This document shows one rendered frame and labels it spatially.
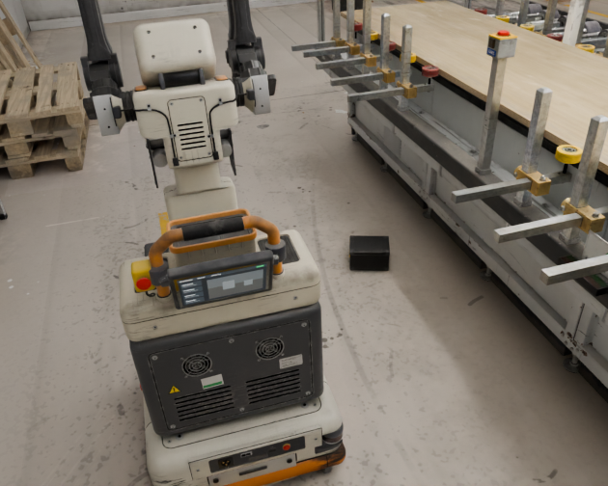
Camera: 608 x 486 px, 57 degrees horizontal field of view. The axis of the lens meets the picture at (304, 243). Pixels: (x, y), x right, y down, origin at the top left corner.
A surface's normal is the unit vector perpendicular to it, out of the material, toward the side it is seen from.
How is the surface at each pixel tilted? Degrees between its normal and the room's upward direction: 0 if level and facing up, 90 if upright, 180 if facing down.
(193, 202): 82
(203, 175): 82
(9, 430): 0
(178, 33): 47
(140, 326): 90
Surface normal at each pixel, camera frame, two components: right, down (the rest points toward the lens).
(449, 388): -0.04, -0.83
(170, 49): 0.17, -0.18
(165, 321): 0.27, 0.52
